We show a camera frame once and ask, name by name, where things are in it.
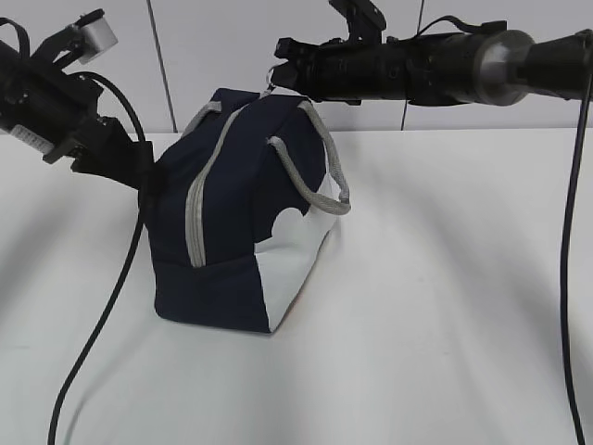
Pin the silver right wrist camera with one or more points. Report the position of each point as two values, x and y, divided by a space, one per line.
365 22

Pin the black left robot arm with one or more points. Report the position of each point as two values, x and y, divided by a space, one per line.
17 121

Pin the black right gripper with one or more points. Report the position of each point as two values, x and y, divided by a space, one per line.
338 71

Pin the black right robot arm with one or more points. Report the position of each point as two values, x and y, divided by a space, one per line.
488 65

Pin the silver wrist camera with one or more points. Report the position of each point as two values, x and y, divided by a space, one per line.
97 35
365 22

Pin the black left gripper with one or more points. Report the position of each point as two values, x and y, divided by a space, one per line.
64 109

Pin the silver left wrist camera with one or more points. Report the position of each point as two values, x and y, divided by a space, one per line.
97 35

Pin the navy blue lunch bag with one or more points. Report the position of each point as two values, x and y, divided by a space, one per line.
251 189

